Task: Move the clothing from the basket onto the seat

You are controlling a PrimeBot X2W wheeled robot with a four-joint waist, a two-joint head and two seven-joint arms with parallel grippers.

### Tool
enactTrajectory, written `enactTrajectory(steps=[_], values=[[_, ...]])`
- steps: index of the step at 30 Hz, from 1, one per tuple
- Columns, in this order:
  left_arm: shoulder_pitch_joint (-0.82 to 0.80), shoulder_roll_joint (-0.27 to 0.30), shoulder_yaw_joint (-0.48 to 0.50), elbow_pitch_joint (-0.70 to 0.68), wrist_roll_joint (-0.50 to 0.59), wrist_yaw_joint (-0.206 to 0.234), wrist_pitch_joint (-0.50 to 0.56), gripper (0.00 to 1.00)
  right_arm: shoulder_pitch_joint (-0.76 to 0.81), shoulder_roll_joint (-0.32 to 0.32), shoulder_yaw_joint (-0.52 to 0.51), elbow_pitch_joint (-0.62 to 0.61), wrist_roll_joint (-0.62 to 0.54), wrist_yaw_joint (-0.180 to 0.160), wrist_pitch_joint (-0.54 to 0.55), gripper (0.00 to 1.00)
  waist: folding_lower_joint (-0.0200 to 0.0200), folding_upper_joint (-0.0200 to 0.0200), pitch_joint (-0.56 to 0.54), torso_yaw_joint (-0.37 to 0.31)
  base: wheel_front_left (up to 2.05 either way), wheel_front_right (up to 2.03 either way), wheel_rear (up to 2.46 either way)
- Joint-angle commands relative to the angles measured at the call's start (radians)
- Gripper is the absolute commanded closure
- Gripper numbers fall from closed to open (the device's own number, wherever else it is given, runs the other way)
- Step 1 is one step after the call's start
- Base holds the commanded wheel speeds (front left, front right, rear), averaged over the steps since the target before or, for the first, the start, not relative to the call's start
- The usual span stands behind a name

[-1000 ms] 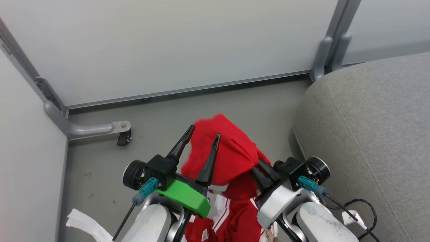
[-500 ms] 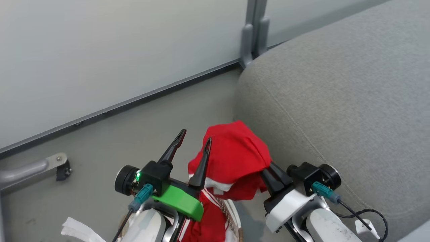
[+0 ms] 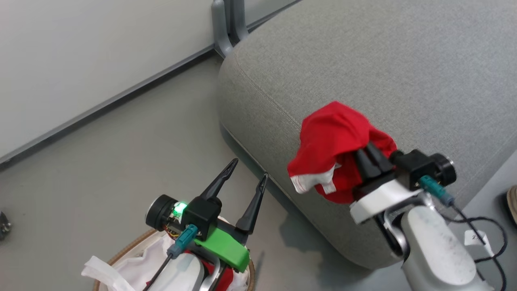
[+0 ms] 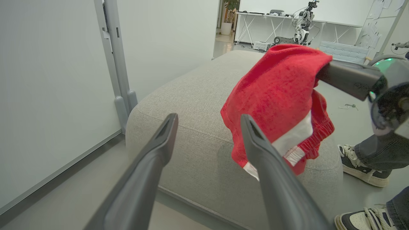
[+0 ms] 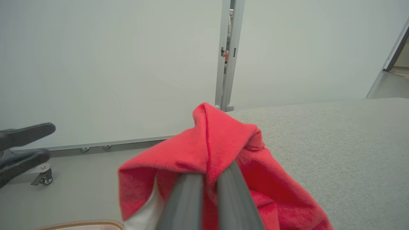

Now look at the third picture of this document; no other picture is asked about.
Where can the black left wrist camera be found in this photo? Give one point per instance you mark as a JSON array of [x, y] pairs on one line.
[[200, 214]]

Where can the round wicker laundry basket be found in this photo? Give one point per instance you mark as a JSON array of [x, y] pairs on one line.
[[121, 252]]

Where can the grey fabric sofa seat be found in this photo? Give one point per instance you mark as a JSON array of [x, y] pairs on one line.
[[363, 60]]

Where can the grey metal sofa leg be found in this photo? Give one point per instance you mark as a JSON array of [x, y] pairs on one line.
[[223, 28]]

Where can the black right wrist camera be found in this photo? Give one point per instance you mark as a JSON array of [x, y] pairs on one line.
[[424, 167]]

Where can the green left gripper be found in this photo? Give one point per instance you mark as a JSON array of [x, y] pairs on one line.
[[226, 246]]

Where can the grey wall baseboard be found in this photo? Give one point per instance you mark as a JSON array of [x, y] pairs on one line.
[[101, 103]]

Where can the small dark metal object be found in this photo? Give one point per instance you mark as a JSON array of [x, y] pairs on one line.
[[4, 224]]

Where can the red clothing piece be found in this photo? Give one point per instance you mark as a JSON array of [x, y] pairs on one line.
[[227, 279]]

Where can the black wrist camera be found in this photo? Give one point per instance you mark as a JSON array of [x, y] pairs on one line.
[[424, 167], [200, 214]]

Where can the red garment with white trim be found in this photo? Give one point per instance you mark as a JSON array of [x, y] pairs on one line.
[[331, 137]]

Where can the beige shoe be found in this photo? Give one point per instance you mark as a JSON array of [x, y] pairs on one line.
[[513, 204]]

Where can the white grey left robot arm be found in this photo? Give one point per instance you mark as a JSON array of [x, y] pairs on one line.
[[181, 273]]

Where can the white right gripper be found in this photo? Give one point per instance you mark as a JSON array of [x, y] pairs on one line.
[[381, 198]]

